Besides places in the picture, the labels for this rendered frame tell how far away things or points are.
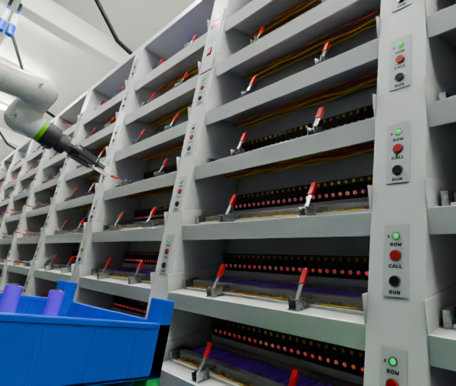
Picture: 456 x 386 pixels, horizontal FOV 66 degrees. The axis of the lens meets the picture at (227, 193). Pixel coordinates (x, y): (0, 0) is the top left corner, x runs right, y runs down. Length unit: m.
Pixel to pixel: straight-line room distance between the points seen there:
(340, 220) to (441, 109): 0.27
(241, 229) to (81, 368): 0.63
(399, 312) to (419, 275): 0.07
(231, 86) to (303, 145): 0.58
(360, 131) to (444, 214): 0.25
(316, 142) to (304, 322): 0.40
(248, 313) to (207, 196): 0.48
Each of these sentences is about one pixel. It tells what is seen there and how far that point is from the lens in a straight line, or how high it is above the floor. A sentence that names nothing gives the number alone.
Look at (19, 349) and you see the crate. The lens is 0.32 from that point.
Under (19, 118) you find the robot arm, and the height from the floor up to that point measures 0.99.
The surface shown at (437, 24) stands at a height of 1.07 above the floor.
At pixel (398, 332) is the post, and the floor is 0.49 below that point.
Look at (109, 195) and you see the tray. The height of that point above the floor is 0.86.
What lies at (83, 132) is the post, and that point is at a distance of 2.56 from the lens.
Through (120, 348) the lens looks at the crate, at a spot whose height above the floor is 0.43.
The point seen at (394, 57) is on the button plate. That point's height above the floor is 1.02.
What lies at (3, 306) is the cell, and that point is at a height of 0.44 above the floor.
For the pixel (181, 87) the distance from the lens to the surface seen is 1.50.
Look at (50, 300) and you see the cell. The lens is 0.52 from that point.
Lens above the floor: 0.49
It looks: 17 degrees up
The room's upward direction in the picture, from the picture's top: 10 degrees clockwise
